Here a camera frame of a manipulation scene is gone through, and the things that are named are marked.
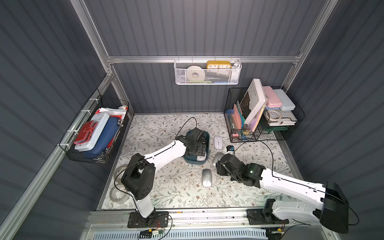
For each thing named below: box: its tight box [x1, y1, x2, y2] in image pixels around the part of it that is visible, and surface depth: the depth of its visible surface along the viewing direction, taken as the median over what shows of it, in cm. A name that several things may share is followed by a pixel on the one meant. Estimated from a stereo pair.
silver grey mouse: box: [202, 168, 212, 188], surface depth 88 cm
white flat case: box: [74, 112, 110, 152], surface depth 67 cm
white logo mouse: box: [196, 151, 207, 161], surface depth 94 cm
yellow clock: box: [206, 60, 232, 69], surface depth 90 cm
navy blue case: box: [83, 117, 121, 156], surface depth 69 cm
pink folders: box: [233, 100, 243, 130], surface depth 111 cm
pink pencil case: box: [263, 86, 283, 108], surface depth 94 cm
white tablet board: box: [240, 78, 268, 125], surface depth 90 cm
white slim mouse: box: [214, 135, 223, 149], surface depth 104 cm
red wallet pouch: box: [73, 120, 98, 145], surface depth 64 cm
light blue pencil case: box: [273, 89, 296, 111], surface depth 99 cm
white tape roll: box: [186, 65, 206, 82], surface depth 86 cm
